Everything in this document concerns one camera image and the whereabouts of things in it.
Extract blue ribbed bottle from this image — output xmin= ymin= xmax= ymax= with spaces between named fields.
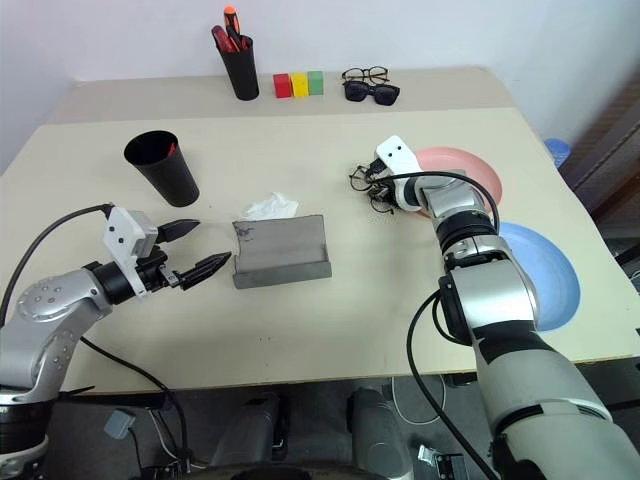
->
xmin=542 ymin=137 xmax=573 ymax=169

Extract silver black metal clamp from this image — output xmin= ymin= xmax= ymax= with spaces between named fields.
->
xmin=416 ymin=442 xmax=470 ymax=480

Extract dark rounded robot leg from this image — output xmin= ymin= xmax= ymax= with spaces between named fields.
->
xmin=205 ymin=391 xmax=292 ymax=474
xmin=346 ymin=386 xmax=417 ymax=480

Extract brown black frame glasses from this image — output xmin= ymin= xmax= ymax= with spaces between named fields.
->
xmin=341 ymin=65 xmax=393 ymax=86

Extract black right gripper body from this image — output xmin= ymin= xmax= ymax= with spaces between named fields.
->
xmin=369 ymin=175 xmax=399 ymax=213

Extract white crumpled cleaning cloth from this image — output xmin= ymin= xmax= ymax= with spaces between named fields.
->
xmin=238 ymin=191 xmax=301 ymax=222

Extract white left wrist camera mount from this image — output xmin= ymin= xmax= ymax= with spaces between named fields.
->
xmin=103 ymin=206 xmax=159 ymax=299

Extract black cylindrical tool holder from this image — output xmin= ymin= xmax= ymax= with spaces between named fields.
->
xmin=219 ymin=33 xmax=261 ymax=103

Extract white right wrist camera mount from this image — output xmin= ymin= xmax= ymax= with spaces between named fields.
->
xmin=375 ymin=134 xmax=424 ymax=176

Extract black sunglasses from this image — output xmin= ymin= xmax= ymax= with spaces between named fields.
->
xmin=342 ymin=81 xmax=402 ymax=108

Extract black tapered cup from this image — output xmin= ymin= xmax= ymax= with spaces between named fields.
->
xmin=123 ymin=129 xmax=202 ymax=209

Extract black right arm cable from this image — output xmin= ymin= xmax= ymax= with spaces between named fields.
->
xmin=372 ymin=169 xmax=502 ymax=480

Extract dark brown cabinet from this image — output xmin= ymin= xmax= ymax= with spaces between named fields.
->
xmin=558 ymin=69 xmax=640 ymax=266

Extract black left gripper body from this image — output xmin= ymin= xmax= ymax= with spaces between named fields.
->
xmin=133 ymin=247 xmax=184 ymax=294

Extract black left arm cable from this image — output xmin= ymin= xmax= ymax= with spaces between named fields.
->
xmin=0 ymin=202 xmax=211 ymax=474

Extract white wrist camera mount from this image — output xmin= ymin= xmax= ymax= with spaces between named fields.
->
xmin=103 ymin=206 xmax=159 ymax=299
xmin=375 ymin=134 xmax=424 ymax=176

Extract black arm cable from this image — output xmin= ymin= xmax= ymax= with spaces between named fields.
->
xmin=0 ymin=202 xmax=211 ymax=474
xmin=372 ymin=169 xmax=502 ymax=480

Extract blue plate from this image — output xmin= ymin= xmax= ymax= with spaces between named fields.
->
xmin=492 ymin=222 xmax=583 ymax=333

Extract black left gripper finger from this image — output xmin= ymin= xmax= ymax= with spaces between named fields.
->
xmin=157 ymin=218 xmax=201 ymax=246
xmin=175 ymin=251 xmax=233 ymax=293

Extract thin white cable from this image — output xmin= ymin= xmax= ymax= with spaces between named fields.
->
xmin=388 ymin=373 xmax=450 ymax=427

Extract pink plate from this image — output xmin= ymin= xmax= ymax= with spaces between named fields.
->
xmin=413 ymin=146 xmax=504 ymax=219

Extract small grey box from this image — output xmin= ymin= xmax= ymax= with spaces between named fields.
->
xmin=102 ymin=408 xmax=136 ymax=441

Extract thin black frame glasses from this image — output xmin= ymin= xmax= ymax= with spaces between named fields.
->
xmin=348 ymin=160 xmax=397 ymax=215

